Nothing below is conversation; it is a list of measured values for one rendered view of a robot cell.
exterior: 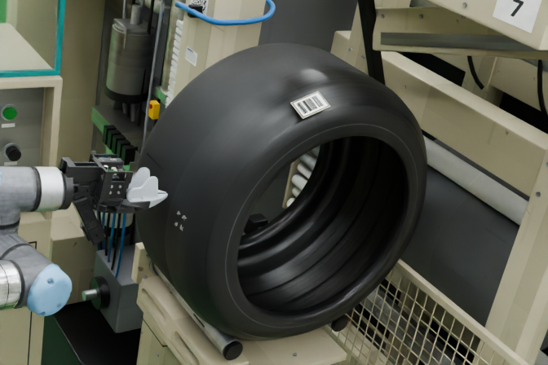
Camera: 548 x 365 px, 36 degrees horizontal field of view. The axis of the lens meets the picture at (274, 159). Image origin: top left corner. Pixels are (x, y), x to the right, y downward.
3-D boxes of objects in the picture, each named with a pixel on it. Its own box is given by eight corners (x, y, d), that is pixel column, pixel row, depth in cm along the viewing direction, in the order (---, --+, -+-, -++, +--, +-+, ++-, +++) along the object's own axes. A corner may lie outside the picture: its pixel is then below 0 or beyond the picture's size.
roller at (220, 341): (165, 270, 198) (148, 270, 195) (170, 253, 196) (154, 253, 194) (239, 360, 173) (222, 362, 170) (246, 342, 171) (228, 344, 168)
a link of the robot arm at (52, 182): (36, 220, 137) (20, 196, 143) (63, 219, 139) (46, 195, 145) (45, 179, 134) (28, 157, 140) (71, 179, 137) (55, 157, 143)
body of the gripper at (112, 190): (138, 173, 143) (72, 172, 136) (127, 216, 146) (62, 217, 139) (120, 153, 149) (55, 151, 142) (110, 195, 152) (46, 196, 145)
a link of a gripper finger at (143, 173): (172, 172, 152) (126, 171, 147) (165, 200, 154) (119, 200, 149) (165, 164, 155) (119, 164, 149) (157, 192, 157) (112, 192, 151)
